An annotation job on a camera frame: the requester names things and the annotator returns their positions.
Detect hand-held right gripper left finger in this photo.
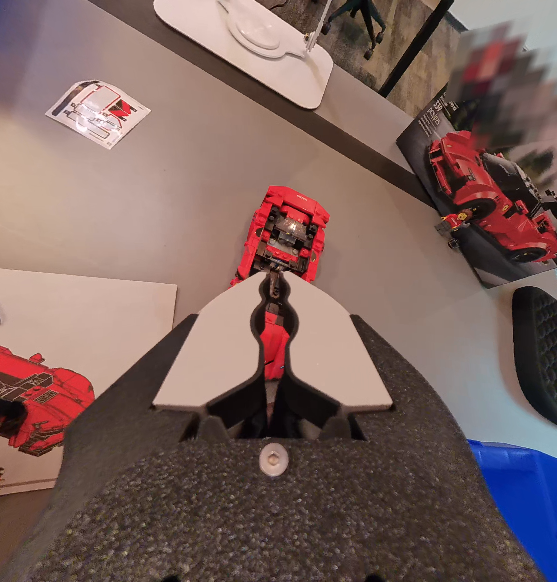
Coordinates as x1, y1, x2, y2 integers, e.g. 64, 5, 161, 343
151, 270, 274, 416

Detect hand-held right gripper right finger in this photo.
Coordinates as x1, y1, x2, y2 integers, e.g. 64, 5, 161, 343
280, 270, 394, 415

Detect lego instruction booklet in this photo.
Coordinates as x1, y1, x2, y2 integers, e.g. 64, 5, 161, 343
0, 267, 178, 497

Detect red lego car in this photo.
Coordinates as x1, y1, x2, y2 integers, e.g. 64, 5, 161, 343
228, 184, 331, 383

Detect lego minifigure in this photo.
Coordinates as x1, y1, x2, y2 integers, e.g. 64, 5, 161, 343
435, 210, 471, 250

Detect lego set box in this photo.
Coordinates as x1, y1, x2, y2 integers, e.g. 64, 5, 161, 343
396, 82, 557, 289

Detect lego sticker sheet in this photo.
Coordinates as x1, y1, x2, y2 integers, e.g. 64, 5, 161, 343
45, 79, 151, 150

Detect black mesh pad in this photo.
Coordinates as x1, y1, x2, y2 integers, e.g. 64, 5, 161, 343
512, 286, 557, 431

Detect blue plastic storage bin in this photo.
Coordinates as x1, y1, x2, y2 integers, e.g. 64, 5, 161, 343
467, 438, 557, 582

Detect white stand base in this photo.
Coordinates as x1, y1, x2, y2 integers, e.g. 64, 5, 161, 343
153, 0, 335, 110

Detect office chair base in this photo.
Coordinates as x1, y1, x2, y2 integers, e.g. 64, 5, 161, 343
322, 0, 388, 61

